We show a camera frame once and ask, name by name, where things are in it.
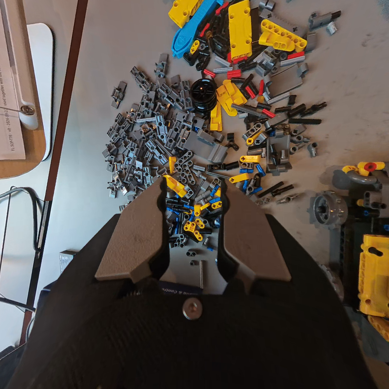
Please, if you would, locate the grey desk with wooden edge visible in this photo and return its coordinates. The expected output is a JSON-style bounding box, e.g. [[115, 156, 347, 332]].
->
[[29, 0, 389, 365]]

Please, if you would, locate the black adapter block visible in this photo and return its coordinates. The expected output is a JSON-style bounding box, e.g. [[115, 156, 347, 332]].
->
[[59, 250, 80, 269]]

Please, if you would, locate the black cable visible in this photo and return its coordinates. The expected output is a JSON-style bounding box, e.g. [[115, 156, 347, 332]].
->
[[0, 186, 45, 313]]

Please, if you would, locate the blue curved piece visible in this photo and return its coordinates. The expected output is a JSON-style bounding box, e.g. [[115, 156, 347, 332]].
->
[[172, 0, 224, 58]]

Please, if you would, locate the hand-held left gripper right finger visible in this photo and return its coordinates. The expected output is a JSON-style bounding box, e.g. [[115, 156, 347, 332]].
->
[[217, 179, 292, 294]]

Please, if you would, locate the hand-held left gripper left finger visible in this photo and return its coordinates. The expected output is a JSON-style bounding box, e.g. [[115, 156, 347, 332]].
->
[[95, 176, 171, 284]]

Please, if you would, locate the group of yellow beams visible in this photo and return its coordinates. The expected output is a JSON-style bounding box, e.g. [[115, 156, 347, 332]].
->
[[169, 0, 307, 58]]

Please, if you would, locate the pile of small dark pieces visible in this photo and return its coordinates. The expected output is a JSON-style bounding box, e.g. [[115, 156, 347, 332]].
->
[[103, 0, 342, 268]]

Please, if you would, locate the wooden board with instruction sheet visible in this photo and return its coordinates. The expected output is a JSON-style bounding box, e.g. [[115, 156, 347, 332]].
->
[[0, 0, 46, 180]]

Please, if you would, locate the yellow toy block vehicle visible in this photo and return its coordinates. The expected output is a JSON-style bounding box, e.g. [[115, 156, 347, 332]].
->
[[310, 162, 389, 350]]

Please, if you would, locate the white stand base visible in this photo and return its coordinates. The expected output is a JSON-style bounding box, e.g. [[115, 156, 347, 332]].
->
[[26, 23, 55, 161]]

